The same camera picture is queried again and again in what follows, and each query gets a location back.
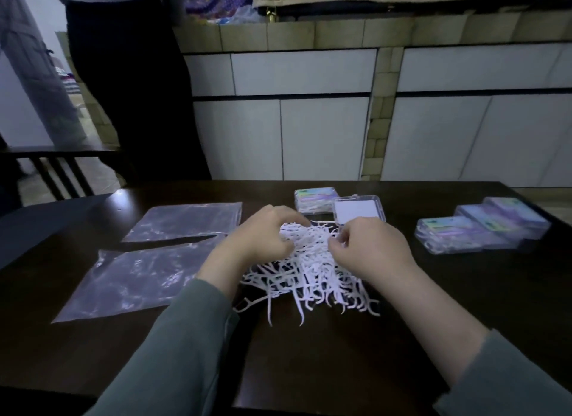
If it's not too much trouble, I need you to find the person's right hand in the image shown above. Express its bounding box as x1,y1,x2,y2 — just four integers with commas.
328,217,417,292

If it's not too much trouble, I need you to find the person's left hand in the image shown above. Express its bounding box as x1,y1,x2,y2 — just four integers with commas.
214,205,312,283

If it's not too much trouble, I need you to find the pile of white floss picks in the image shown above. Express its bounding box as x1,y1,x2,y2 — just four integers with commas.
232,219,381,328

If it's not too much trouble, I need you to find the person's right forearm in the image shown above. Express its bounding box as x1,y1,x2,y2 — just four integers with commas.
374,263,572,416

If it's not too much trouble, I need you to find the person's left forearm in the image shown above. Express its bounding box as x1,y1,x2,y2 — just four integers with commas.
85,252,246,416

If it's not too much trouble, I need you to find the clear box of floss picks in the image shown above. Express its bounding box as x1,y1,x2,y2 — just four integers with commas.
293,187,341,215
413,215,486,255
482,196,551,241
453,204,523,250

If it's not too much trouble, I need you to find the open clear box white label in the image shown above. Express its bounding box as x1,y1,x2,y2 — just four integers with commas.
333,195,386,227

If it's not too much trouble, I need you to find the white cabinet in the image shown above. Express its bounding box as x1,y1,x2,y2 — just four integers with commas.
183,49,379,182
380,42,572,189

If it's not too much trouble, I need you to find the clear plastic zip bag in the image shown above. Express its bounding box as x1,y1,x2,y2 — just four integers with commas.
121,201,243,243
51,234,229,324

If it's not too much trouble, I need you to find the beige tiled counter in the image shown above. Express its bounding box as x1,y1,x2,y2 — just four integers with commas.
172,8,572,181

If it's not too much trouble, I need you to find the crumpled clear plastic bag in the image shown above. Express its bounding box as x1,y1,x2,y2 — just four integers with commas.
217,4,265,26

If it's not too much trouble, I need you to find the dark wooden chair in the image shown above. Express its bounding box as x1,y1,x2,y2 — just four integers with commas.
0,145,122,203

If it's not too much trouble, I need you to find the grey hanging garment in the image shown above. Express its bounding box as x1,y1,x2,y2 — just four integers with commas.
0,0,88,149

